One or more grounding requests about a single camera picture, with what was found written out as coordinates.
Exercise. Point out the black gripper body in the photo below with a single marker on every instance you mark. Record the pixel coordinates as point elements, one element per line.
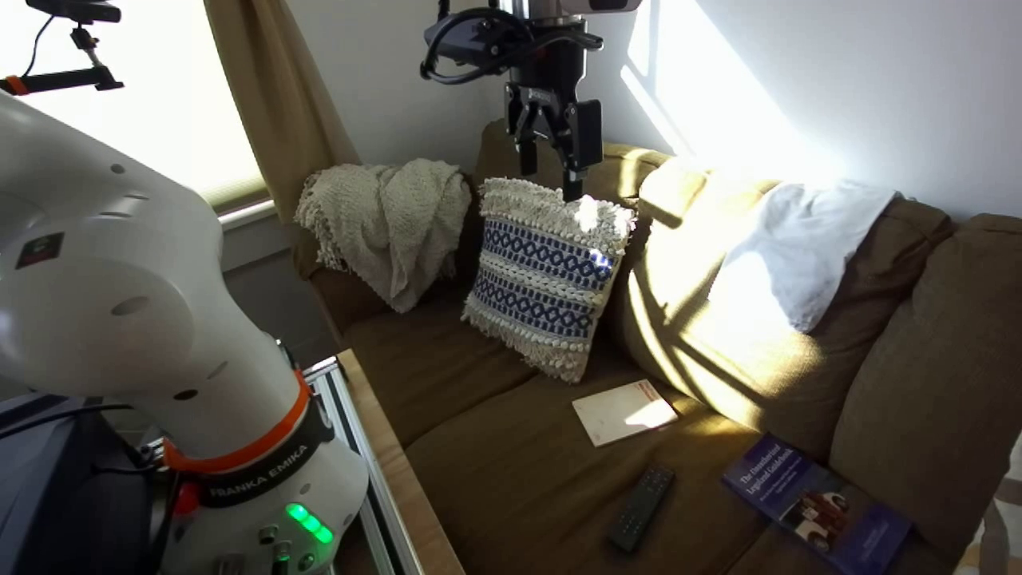
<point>554,97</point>

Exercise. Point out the dark grey remote control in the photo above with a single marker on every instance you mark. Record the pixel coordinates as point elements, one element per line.
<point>639,512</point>

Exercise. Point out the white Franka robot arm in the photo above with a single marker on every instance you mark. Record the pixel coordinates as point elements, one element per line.
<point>115,309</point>

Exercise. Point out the blue white patterned pillow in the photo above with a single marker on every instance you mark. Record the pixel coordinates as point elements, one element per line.
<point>544,276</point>

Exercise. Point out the cream knit blanket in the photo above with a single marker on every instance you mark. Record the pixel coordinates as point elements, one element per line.
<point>389,228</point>

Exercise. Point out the white paper card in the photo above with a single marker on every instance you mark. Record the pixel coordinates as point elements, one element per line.
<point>625,411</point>

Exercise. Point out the tan curtain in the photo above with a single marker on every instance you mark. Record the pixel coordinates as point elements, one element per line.
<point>282,107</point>

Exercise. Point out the brown fabric sofa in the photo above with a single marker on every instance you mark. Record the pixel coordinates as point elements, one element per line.
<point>513,466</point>

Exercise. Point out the wooden table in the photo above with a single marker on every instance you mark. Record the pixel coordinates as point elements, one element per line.
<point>395,466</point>

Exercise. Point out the blue booklet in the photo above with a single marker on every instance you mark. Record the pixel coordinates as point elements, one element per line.
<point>815,501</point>

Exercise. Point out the aluminium frame rail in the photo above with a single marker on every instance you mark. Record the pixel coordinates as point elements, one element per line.
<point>353,426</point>

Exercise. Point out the black camera on stand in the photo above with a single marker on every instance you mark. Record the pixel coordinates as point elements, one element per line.
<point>68,41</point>

